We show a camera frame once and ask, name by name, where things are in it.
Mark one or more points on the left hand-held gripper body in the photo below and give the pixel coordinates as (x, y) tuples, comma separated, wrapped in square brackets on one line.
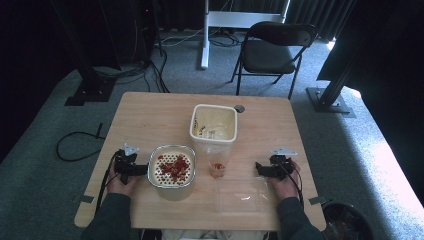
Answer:
[(124, 165)]

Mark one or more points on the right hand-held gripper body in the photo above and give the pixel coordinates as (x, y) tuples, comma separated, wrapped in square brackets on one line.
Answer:
[(281, 166)]

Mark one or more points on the pile of red dried pieces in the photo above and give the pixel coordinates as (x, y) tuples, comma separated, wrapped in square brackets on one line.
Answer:
[(175, 166)]

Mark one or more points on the clear plastic cup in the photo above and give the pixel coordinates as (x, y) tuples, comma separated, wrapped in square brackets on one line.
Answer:
[(218, 168)]

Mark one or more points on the tall cream container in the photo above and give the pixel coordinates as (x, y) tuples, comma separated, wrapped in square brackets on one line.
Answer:
[(213, 125)]

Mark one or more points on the person's left hand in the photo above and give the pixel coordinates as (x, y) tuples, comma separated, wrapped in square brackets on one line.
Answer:
[(120, 186)]

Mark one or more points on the person's right hand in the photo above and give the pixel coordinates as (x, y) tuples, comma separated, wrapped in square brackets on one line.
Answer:
[(286, 188)]

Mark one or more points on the grey table grommet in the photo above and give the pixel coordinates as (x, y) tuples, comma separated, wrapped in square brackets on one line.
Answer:
[(239, 108)]

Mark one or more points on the person's light clothing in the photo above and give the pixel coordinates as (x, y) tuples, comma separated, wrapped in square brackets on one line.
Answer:
[(213, 235)]

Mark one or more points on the black metal stand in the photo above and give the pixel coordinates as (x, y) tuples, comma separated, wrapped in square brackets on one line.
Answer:
[(88, 86), (328, 98)]

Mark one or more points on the black round bin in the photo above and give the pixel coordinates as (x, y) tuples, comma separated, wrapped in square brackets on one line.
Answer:
[(346, 221)]

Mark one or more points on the black folding chair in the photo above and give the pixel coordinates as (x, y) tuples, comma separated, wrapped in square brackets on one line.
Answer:
[(268, 53)]

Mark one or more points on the white desk frame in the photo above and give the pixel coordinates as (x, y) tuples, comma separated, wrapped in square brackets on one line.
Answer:
[(233, 19)]

